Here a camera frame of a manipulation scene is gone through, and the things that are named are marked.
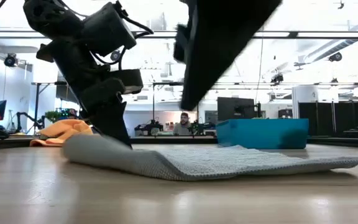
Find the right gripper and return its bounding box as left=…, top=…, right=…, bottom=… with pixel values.
left=180, top=0, right=283, bottom=112

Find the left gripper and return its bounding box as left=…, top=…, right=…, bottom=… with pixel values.
left=62, top=67, right=133, bottom=149

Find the teal plastic basket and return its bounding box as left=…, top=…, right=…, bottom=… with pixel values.
left=215, top=118, right=310, bottom=150

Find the grey microfiber towel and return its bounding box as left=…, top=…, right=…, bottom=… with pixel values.
left=62, top=133, right=358, bottom=182

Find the orange microfiber towel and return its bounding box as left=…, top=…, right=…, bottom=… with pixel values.
left=29, top=119, right=94, bottom=148

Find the black background screen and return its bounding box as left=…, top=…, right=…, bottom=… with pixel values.
left=55, top=83, right=80, bottom=105

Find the small background potted plant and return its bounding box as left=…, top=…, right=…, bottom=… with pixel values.
left=44, top=110, right=62, bottom=124

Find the white pillar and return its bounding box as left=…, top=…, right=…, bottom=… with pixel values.
left=291, top=85, right=319, bottom=119

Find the black cabinet row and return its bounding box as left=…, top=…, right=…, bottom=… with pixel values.
left=298, top=101, right=358, bottom=136

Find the long ceiling light strip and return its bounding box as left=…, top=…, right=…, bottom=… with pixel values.
left=0, top=30, right=358, bottom=40

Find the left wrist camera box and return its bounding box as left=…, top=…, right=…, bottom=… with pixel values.
left=109, top=68, right=144, bottom=95

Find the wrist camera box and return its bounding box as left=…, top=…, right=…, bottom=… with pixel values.
left=173, top=24, right=194, bottom=63
left=109, top=68, right=144, bottom=95

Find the black background rig frame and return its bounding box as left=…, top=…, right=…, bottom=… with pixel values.
left=152, top=81, right=200, bottom=125

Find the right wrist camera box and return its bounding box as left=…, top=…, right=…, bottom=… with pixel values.
left=173, top=24, right=194, bottom=63

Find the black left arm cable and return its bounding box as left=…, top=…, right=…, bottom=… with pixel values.
left=90, top=0, right=154, bottom=72

